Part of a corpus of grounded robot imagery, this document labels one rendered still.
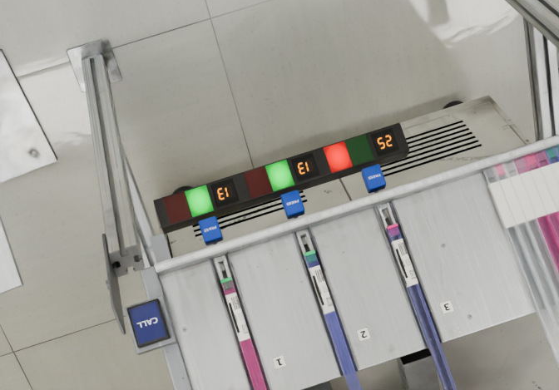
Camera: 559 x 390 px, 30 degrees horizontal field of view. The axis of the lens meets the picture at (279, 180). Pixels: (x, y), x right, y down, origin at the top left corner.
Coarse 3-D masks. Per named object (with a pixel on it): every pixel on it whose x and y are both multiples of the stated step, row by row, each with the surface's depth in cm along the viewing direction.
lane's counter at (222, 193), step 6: (228, 180) 136; (216, 186) 136; (222, 186) 136; (228, 186) 136; (234, 186) 136; (216, 192) 136; (222, 192) 136; (228, 192) 136; (234, 192) 136; (216, 198) 135; (222, 198) 135; (228, 198) 135; (234, 198) 135; (216, 204) 135; (222, 204) 135; (228, 204) 135
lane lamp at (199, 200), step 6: (204, 186) 136; (186, 192) 136; (192, 192) 136; (198, 192) 136; (204, 192) 136; (186, 198) 135; (192, 198) 135; (198, 198) 135; (204, 198) 135; (192, 204) 135; (198, 204) 135; (204, 204) 135; (210, 204) 135; (192, 210) 135; (198, 210) 135; (204, 210) 135; (210, 210) 135; (192, 216) 135
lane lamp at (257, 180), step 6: (258, 168) 136; (264, 168) 136; (246, 174) 136; (252, 174) 136; (258, 174) 136; (264, 174) 136; (246, 180) 136; (252, 180) 136; (258, 180) 136; (264, 180) 136; (252, 186) 136; (258, 186) 136; (264, 186) 136; (270, 186) 136; (252, 192) 135; (258, 192) 135; (264, 192) 135
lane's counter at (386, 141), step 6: (378, 132) 137; (384, 132) 137; (390, 132) 137; (372, 138) 137; (378, 138) 137; (384, 138) 137; (390, 138) 137; (378, 144) 137; (384, 144) 137; (390, 144) 137; (396, 144) 137; (378, 150) 137; (384, 150) 137; (390, 150) 137; (396, 150) 137
